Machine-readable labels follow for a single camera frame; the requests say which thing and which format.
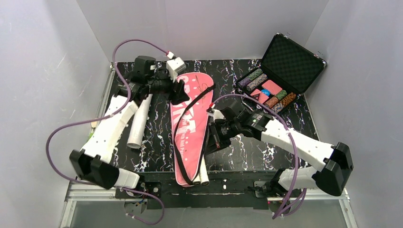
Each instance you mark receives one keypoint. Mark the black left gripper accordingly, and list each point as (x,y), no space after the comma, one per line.
(175,89)

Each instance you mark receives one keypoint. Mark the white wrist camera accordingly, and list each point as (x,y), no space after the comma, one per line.
(217,115)
(175,66)

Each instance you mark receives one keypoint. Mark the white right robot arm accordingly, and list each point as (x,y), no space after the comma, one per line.
(330,165)

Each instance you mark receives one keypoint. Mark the pink badminton racket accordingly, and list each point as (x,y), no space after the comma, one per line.
(196,181)
(203,173)

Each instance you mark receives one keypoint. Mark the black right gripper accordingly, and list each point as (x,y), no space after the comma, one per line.
(217,133)

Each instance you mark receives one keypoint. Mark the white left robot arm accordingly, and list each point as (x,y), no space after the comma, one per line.
(92,161)

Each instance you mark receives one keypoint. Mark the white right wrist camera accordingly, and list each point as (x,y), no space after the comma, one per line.
(217,115)

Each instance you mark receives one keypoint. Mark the blue dealer chip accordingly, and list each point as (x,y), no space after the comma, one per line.
(266,92)

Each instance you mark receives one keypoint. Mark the pink racket bag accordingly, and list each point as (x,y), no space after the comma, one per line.
(192,125)

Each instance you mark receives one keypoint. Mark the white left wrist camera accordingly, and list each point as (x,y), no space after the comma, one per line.
(175,66)

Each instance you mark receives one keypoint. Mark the pink playing card deck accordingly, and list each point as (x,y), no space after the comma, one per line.
(272,87)

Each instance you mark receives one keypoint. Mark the black poker chip case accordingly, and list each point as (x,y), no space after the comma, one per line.
(289,65)

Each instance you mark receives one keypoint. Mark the white shuttlecock tube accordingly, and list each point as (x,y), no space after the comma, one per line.
(135,138)

